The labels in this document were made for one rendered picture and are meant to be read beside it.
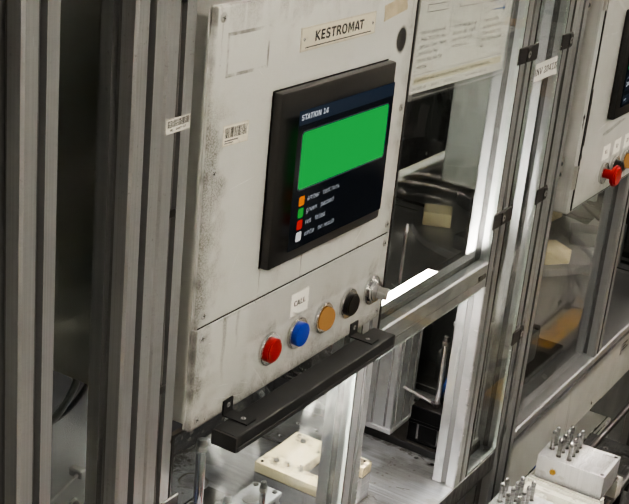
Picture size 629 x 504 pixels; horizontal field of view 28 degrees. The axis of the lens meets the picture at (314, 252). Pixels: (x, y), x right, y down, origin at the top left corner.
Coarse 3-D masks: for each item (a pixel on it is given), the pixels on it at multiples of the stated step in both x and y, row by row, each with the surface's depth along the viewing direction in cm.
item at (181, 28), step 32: (192, 0) 116; (576, 0) 204; (192, 32) 118; (192, 64) 119; (160, 160) 119; (544, 160) 212; (160, 192) 120; (160, 224) 122; (160, 256) 123; (160, 288) 125; (160, 320) 126; (160, 352) 128; (416, 352) 230; (512, 352) 224; (160, 384) 130; (384, 384) 227; (512, 384) 229; (160, 416) 132; (384, 416) 229; (416, 416) 226; (160, 448) 133; (416, 448) 227; (160, 480) 134; (480, 480) 236
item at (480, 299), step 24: (528, 24) 189; (528, 72) 194; (504, 168) 196; (504, 192) 199; (480, 312) 205; (456, 336) 209; (480, 336) 208; (456, 360) 210; (480, 360) 211; (360, 384) 172; (360, 432) 176; (456, 432) 214; (360, 456) 179; (456, 456) 215; (456, 480) 217
